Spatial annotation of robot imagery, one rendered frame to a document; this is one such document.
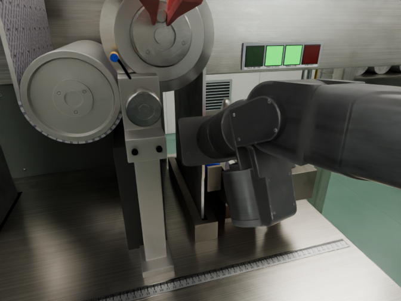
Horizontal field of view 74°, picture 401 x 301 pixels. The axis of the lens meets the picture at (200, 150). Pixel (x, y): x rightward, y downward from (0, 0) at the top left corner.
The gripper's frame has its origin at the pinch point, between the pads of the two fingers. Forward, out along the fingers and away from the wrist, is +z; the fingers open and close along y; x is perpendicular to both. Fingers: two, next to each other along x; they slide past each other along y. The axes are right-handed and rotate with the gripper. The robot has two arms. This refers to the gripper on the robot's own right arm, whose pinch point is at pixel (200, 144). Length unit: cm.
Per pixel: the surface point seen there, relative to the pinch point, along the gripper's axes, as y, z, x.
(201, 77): -0.3, -6.8, 9.3
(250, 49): 22.4, 20.1, 25.1
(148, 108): -9.2, -14.6, 3.6
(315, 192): 71, 67, -25
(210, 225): 0.9, 3.1, -14.6
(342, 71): 71, 40, 24
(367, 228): 139, 108, -63
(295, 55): 36.8, 21.0, 23.5
